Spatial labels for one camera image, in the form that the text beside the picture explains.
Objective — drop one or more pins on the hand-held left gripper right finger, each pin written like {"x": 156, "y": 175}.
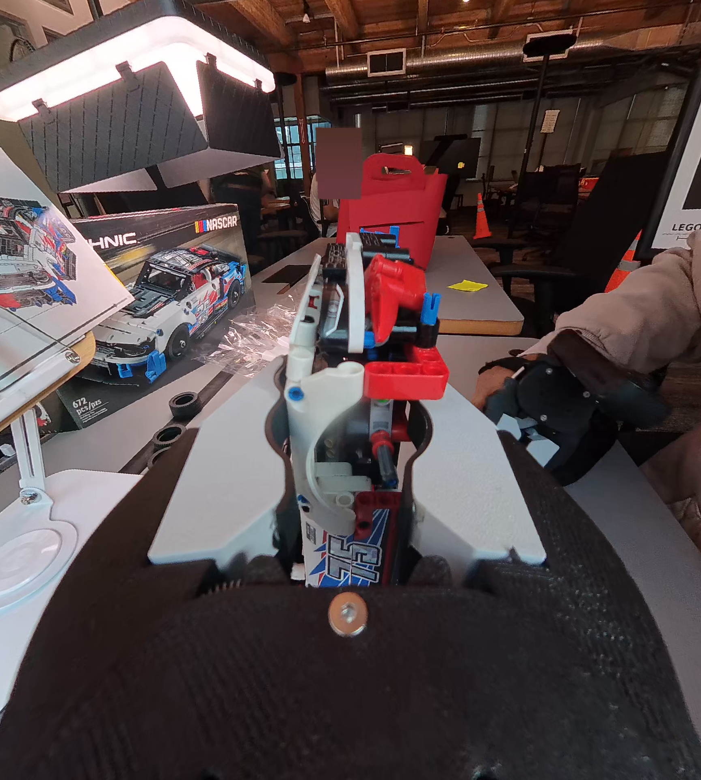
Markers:
{"x": 472, "y": 487}

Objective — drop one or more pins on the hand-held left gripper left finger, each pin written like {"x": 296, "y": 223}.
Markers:
{"x": 222, "y": 487}

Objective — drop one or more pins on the toy brick race car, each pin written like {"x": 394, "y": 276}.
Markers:
{"x": 326, "y": 426}

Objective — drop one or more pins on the person's right forearm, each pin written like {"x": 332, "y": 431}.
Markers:
{"x": 661, "y": 304}

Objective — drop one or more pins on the black desk pad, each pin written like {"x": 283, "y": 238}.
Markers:
{"x": 289, "y": 274}

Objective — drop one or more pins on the person's right hand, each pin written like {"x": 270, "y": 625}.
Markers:
{"x": 487, "y": 390}

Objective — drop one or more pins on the black toy tire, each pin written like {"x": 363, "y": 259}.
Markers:
{"x": 168, "y": 436}
{"x": 155, "y": 458}
{"x": 183, "y": 403}

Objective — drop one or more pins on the white book stand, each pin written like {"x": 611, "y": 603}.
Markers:
{"x": 82, "y": 506}

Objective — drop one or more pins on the clear plastic bag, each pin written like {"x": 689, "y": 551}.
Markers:
{"x": 253, "y": 341}

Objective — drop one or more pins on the orange traffic cone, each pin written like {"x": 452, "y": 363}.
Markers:
{"x": 624, "y": 265}
{"x": 481, "y": 219}

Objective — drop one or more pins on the yellow sticky note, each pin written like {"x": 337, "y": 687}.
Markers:
{"x": 467, "y": 285}

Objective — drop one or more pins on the toy car box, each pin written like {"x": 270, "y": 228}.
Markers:
{"x": 161, "y": 292}

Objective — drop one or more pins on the black office chair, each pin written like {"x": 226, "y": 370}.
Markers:
{"x": 545, "y": 201}

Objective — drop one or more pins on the black easel board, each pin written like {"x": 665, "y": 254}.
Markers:
{"x": 451, "y": 158}

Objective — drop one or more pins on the framed white sign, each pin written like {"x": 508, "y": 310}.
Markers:
{"x": 691, "y": 152}

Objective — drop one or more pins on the white paper notice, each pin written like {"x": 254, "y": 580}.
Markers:
{"x": 548, "y": 120}

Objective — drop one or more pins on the black pole light stand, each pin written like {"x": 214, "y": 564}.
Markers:
{"x": 548, "y": 46}

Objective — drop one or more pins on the studio light panel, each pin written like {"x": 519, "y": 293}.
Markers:
{"x": 113, "y": 122}

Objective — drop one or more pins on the white ceiling vent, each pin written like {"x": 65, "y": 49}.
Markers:
{"x": 386, "y": 61}

